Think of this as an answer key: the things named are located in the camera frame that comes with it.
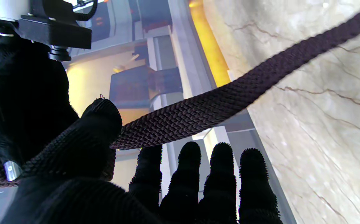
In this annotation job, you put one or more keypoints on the dark slanted board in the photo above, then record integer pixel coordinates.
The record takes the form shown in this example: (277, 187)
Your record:
(136, 87)

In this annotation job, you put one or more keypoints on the black leather belt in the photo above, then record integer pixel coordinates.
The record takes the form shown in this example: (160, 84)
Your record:
(214, 105)

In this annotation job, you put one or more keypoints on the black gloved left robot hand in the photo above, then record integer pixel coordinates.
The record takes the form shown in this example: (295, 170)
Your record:
(83, 149)

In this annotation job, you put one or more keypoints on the grey counter with orange light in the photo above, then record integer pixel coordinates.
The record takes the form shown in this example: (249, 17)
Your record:
(208, 46)

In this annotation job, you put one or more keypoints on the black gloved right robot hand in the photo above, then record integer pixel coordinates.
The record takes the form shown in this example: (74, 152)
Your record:
(24, 93)

